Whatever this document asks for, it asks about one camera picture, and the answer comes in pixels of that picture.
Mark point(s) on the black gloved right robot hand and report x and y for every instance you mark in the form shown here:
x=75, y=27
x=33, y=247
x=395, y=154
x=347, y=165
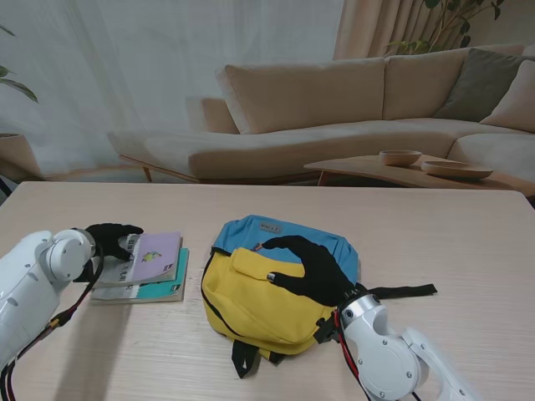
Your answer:
x=322, y=271

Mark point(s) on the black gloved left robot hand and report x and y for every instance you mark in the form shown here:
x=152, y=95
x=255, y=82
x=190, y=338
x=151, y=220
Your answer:
x=106, y=242

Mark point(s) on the purple and white bird book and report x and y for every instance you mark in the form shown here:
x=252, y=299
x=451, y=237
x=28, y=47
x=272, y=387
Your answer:
x=159, y=255

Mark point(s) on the blue and yellow school bag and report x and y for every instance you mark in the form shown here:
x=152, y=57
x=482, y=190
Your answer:
x=259, y=309

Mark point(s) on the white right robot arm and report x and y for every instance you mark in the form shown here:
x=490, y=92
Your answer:
x=384, y=355

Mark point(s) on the teal and white book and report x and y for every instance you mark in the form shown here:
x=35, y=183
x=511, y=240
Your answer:
x=163, y=290

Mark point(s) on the wooden coffee table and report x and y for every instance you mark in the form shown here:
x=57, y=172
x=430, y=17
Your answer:
x=368, y=167

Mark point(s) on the black stand leg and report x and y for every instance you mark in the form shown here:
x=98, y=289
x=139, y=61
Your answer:
x=3, y=186

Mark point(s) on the light wooden planter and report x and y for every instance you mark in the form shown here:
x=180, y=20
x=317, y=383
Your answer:
x=16, y=156

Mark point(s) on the small wooden bowl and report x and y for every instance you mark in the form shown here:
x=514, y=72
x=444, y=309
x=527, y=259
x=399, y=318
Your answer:
x=399, y=158

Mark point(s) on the wide shallow wooden bowl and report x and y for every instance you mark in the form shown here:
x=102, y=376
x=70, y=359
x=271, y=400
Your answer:
x=455, y=170

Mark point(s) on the variegated leaf plant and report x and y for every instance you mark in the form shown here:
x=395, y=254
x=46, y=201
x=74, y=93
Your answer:
x=21, y=88

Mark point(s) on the beige sofa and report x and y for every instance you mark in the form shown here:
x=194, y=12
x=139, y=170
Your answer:
x=292, y=96

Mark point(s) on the white sheer curtain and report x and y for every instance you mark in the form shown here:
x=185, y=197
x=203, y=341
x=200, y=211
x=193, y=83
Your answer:
x=125, y=62

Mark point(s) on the tall green leafy plant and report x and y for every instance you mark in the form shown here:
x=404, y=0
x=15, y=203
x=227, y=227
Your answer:
x=411, y=46

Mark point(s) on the grey cushion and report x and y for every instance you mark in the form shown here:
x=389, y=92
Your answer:
x=476, y=83

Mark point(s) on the beige curtain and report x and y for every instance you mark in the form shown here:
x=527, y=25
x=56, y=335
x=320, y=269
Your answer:
x=368, y=29

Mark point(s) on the beige cushion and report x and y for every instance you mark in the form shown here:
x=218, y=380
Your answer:
x=518, y=104

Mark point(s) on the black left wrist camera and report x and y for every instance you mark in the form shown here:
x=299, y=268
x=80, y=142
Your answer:
x=85, y=273

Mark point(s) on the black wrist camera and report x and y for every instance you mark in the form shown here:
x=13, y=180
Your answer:
x=324, y=330
x=85, y=273

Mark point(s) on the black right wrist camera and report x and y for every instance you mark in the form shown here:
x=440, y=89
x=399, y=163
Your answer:
x=324, y=330

